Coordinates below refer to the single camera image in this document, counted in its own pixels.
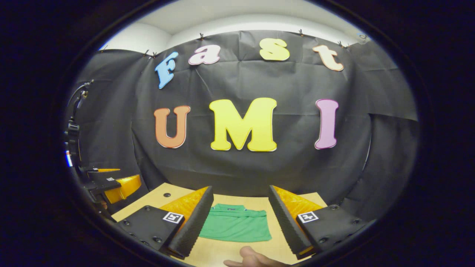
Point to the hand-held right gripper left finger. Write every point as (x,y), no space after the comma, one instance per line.
(193,226)

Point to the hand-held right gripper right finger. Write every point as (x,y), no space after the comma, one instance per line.
(287,226)

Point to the green T-shirt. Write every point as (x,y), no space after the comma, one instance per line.
(237,226)

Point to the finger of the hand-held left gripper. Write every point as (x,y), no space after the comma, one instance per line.
(98,184)
(92,172)

